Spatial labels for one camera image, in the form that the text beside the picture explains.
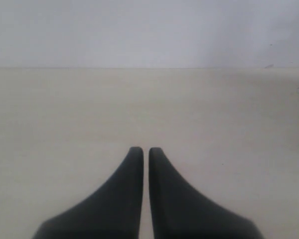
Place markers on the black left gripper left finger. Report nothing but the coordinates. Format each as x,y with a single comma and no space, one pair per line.
111,212

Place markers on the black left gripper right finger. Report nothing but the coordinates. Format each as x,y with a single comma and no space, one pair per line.
179,211

